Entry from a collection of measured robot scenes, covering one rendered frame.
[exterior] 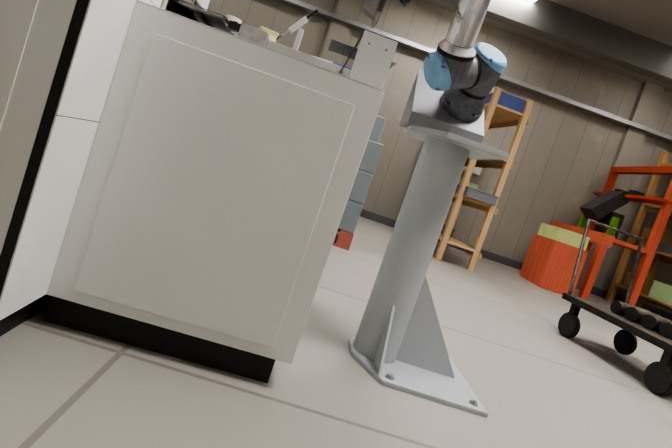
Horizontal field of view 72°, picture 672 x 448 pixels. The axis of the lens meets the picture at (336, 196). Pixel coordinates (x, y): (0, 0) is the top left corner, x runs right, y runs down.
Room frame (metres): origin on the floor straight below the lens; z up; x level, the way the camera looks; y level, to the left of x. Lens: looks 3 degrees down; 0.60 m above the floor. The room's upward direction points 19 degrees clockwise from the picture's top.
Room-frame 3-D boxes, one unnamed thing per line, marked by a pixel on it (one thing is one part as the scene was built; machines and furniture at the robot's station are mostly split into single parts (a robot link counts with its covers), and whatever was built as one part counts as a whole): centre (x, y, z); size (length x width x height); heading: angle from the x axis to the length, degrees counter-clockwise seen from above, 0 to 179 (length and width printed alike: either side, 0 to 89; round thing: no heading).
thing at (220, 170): (1.61, 0.33, 0.41); 0.96 x 0.64 x 0.82; 7
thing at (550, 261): (6.65, -3.45, 1.01); 1.54 x 1.37 x 2.02; 4
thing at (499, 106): (6.16, -1.38, 1.02); 2.25 x 0.60 x 2.04; 4
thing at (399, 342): (1.65, -0.42, 0.41); 0.51 x 0.44 x 0.82; 94
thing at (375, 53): (1.50, 0.05, 0.89); 0.55 x 0.09 x 0.14; 7
